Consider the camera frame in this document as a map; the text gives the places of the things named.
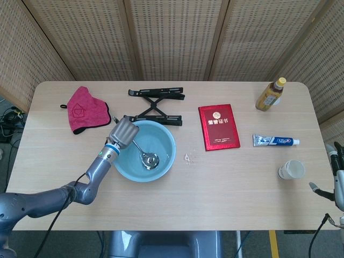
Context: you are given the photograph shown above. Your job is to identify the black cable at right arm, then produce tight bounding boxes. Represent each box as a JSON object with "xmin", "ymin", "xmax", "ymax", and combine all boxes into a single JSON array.
[{"xmin": 309, "ymin": 213, "xmax": 339, "ymax": 258}]

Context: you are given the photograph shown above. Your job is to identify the black cables and devices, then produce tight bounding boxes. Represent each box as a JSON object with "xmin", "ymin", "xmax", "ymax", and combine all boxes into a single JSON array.
[{"xmin": 0, "ymin": 106, "xmax": 27, "ymax": 143}]

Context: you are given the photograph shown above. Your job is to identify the black folding laptop stand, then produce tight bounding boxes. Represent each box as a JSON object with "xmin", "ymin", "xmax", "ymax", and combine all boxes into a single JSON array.
[{"xmin": 123, "ymin": 87, "xmax": 186, "ymax": 128}]

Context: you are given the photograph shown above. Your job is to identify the white paper cup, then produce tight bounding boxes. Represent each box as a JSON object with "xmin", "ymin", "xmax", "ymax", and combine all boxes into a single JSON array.
[{"xmin": 277, "ymin": 159, "xmax": 306, "ymax": 181}]

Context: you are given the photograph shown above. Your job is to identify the yellow cap tea bottle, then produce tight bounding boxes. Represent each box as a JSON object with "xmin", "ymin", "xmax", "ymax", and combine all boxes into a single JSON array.
[{"xmin": 255, "ymin": 77, "xmax": 289, "ymax": 112}]

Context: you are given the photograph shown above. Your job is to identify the woven bamboo folding screen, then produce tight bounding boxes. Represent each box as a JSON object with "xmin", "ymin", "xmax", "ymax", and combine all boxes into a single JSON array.
[{"xmin": 0, "ymin": 0, "xmax": 344, "ymax": 155}]

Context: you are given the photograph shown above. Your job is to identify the blue white toothpaste tube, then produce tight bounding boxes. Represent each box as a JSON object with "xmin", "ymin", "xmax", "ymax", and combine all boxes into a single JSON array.
[{"xmin": 252, "ymin": 134, "xmax": 300, "ymax": 147}]

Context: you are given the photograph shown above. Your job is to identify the pink cloth with black trim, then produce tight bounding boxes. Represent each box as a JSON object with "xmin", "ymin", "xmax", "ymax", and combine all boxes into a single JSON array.
[{"xmin": 59, "ymin": 85, "xmax": 112, "ymax": 135}]

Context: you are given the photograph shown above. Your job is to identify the metal ladle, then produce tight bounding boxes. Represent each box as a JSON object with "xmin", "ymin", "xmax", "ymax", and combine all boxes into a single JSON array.
[{"xmin": 132, "ymin": 139, "xmax": 160, "ymax": 170}]

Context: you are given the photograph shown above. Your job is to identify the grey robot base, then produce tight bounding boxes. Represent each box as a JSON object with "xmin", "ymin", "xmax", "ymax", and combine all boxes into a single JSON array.
[{"xmin": 107, "ymin": 230, "xmax": 224, "ymax": 258}]

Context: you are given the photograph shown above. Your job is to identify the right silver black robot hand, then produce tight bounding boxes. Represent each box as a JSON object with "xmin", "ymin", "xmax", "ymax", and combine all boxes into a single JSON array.
[{"xmin": 309, "ymin": 142, "xmax": 344, "ymax": 212}]

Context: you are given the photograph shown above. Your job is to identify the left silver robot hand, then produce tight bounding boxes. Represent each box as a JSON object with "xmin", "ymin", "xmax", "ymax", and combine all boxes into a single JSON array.
[{"xmin": 105, "ymin": 117, "xmax": 140, "ymax": 151}]

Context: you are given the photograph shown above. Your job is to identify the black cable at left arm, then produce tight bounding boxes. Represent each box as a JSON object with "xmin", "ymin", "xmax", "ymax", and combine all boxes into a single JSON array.
[{"xmin": 40, "ymin": 171, "xmax": 89, "ymax": 258}]

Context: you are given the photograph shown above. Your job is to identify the red certificate book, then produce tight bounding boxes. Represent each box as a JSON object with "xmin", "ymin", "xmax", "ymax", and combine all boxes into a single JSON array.
[{"xmin": 198, "ymin": 104, "xmax": 241, "ymax": 152}]

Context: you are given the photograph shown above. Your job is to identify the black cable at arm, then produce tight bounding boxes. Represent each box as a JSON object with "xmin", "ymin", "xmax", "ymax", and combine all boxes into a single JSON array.
[
  {"xmin": 40, "ymin": 171, "xmax": 89, "ymax": 258},
  {"xmin": 309, "ymin": 213, "xmax": 339, "ymax": 258}
]

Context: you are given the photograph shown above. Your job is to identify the light blue plastic basin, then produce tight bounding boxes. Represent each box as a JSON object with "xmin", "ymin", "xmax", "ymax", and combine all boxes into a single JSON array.
[{"xmin": 112, "ymin": 120, "xmax": 177, "ymax": 183}]

